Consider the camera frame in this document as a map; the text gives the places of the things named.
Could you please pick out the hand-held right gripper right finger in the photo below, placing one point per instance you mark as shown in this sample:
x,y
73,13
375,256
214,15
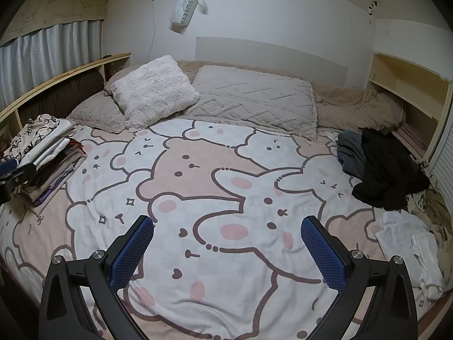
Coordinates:
x,y
324,255

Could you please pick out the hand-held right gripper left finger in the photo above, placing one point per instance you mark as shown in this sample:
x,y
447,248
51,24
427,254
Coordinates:
x,y
132,251

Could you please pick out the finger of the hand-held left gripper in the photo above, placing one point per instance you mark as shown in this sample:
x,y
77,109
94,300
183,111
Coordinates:
x,y
23,175

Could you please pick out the stack of folded clothes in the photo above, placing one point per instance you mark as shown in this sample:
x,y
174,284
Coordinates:
x,y
46,156

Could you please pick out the white garment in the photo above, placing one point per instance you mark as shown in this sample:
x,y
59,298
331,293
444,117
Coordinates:
x,y
400,237

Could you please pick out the bear printed blanket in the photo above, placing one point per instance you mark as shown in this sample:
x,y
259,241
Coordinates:
x,y
212,202

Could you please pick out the small grey quilted pillow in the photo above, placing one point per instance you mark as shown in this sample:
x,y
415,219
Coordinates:
x,y
95,113

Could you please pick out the long wooden bedside shelf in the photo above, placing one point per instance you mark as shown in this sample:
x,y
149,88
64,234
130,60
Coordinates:
x,y
53,79

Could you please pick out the black garment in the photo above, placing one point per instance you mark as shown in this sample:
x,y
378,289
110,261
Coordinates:
x,y
389,173

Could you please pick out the grey-blue garment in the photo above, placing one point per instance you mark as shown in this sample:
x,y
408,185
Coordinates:
x,y
350,152

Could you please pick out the black printed white cloth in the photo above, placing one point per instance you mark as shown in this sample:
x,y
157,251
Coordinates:
x,y
417,202

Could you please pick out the pale grey curtain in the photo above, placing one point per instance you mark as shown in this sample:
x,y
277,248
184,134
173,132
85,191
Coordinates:
x,y
53,49

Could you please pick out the folded pink cloth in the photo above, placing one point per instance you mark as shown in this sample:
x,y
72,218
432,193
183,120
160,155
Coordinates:
x,y
410,136

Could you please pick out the beige fleece blanket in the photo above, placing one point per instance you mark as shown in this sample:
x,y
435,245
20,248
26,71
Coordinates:
x,y
354,106

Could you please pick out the fluffy white pillow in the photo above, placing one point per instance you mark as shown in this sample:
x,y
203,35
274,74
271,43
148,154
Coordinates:
x,y
152,92

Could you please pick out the beige printed valance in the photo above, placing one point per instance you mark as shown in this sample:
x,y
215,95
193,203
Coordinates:
x,y
53,10

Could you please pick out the large grey quilted pillow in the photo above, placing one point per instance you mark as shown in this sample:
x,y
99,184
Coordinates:
x,y
247,102

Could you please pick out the cream bedside shelf unit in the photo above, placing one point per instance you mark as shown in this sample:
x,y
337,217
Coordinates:
x,y
400,74

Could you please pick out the quilted beige blanket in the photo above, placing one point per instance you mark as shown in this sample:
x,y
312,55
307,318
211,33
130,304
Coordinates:
x,y
265,56

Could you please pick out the white hanging bag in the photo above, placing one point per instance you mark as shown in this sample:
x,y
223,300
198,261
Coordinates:
x,y
182,10

